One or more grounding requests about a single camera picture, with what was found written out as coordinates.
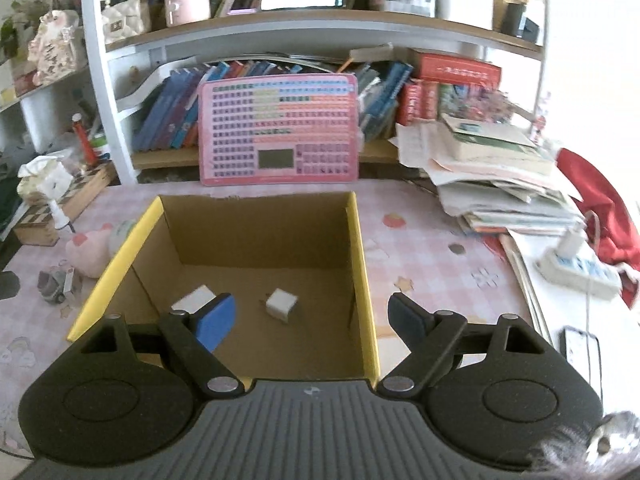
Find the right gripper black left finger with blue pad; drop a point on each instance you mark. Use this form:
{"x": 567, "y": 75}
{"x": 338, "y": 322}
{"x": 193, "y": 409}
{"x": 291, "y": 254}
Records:
{"x": 192, "y": 338}

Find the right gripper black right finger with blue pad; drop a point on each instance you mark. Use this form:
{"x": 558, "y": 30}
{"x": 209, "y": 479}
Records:
{"x": 432, "y": 339}

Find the small white box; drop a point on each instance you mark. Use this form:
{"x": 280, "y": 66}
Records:
{"x": 194, "y": 301}

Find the white USB charger cube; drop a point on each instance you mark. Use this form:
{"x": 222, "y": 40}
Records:
{"x": 280, "y": 304}

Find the pink plush toy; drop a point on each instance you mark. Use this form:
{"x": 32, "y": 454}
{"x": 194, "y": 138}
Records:
{"x": 88, "y": 252}

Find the grey toy truck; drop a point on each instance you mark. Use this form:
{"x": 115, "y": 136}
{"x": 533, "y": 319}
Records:
{"x": 50, "y": 285}

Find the white spray bottle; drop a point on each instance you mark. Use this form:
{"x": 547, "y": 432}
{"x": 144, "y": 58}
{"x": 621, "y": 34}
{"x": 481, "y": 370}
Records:
{"x": 61, "y": 220}

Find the white green tissue pack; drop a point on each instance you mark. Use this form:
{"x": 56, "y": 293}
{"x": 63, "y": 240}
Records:
{"x": 118, "y": 236}

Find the white red medicine box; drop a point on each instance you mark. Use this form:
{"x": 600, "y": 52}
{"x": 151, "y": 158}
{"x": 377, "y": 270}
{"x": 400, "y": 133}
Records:
{"x": 70, "y": 284}

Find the pink checked tablecloth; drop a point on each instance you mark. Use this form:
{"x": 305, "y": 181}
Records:
{"x": 409, "y": 243}

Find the yellow cardboard box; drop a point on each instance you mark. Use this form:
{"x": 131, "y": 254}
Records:
{"x": 307, "y": 244}

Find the black smartphone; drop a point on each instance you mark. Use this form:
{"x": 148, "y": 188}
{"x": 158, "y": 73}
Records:
{"x": 582, "y": 350}

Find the white power strip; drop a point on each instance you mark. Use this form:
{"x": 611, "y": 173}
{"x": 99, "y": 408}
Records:
{"x": 570, "y": 264}

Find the stack of papers and books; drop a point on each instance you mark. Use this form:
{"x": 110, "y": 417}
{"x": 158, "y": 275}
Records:
{"x": 490, "y": 177}

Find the wooden chess box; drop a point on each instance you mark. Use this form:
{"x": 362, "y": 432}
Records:
{"x": 36, "y": 227}

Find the red cloth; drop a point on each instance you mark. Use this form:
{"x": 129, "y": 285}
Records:
{"x": 618, "y": 242}

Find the red pen toy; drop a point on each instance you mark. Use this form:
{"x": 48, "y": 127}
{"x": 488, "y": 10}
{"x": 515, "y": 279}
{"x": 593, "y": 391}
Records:
{"x": 82, "y": 136}

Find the floral tissue pack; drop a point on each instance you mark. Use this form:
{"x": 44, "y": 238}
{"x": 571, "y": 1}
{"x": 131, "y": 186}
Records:
{"x": 43, "y": 179}

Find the pink learning tablet board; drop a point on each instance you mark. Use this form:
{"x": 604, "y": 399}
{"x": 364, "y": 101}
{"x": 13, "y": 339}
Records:
{"x": 287, "y": 158}

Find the white green jar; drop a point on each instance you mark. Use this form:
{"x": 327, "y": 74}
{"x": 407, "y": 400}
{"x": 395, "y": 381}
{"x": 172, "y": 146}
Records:
{"x": 100, "y": 146}

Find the row of colourful books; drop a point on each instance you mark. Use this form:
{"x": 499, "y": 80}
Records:
{"x": 229, "y": 102}

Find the white bookshelf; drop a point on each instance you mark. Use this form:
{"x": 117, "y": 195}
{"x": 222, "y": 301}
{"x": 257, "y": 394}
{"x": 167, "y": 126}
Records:
{"x": 116, "y": 69}

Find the white quilted handbag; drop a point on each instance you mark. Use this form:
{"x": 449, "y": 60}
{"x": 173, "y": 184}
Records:
{"x": 127, "y": 19}

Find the furry grey keychain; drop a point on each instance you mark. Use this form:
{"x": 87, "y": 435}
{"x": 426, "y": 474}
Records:
{"x": 610, "y": 450}

